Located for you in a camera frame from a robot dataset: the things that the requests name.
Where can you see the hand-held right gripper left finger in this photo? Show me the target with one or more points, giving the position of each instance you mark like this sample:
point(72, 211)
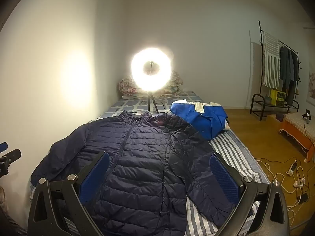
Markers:
point(94, 179)

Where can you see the orange covered table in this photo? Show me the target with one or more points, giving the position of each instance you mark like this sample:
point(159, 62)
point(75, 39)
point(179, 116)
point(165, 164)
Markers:
point(297, 127)

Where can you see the white power strip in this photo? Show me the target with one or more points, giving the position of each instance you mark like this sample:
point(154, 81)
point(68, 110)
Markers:
point(292, 169)

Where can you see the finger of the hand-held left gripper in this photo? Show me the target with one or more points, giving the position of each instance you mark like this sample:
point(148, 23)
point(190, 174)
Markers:
point(3, 146)
point(12, 155)

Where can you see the yellow crate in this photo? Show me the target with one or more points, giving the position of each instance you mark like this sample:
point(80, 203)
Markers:
point(276, 97)

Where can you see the black hanging coat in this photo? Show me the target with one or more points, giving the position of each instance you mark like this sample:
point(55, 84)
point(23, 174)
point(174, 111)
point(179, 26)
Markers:
point(295, 78)

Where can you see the navy puffer jacket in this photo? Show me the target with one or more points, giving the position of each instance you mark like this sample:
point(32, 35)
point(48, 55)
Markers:
point(142, 164)

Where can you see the small black camera stand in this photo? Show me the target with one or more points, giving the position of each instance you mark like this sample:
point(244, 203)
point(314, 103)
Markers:
point(307, 115)

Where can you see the striped towel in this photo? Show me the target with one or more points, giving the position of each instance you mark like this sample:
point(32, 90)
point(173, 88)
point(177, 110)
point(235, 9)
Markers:
point(270, 61)

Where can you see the black power adapter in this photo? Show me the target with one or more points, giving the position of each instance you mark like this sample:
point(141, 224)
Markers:
point(302, 198)

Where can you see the black metal clothes rack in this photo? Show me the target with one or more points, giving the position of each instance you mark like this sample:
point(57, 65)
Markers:
point(251, 105)

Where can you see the dark grey hanging jacket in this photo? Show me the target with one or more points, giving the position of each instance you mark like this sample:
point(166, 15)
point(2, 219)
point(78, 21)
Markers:
point(285, 64)

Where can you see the blue checked pillow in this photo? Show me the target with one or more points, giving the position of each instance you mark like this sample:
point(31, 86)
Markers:
point(130, 107)

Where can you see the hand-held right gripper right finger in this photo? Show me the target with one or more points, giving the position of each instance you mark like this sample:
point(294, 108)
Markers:
point(222, 177)

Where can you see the striped bed sheet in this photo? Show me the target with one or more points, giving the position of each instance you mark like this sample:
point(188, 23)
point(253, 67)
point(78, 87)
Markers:
point(228, 152)

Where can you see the wall poster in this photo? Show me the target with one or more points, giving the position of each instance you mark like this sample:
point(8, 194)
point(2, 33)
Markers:
point(312, 86)

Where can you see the black tripod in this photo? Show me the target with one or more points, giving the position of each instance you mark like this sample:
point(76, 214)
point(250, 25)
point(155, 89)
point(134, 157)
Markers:
point(149, 100)

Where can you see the folded floral quilt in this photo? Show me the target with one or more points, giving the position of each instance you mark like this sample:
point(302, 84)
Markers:
point(128, 88)

